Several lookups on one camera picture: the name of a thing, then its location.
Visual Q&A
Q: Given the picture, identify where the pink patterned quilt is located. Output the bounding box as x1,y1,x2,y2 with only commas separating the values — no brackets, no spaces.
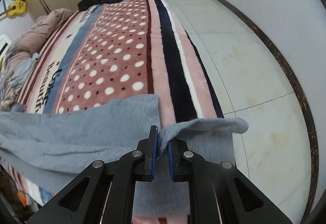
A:
1,9,73,112

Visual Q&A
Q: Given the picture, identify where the yellow ukulele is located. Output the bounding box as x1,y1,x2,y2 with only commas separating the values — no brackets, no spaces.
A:
1,0,26,18

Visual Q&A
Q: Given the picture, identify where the striped pink fleece blanket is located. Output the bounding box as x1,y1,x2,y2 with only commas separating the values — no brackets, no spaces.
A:
0,0,225,224

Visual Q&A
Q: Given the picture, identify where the light blue small garment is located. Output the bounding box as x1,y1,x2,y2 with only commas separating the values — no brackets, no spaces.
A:
9,53,39,95

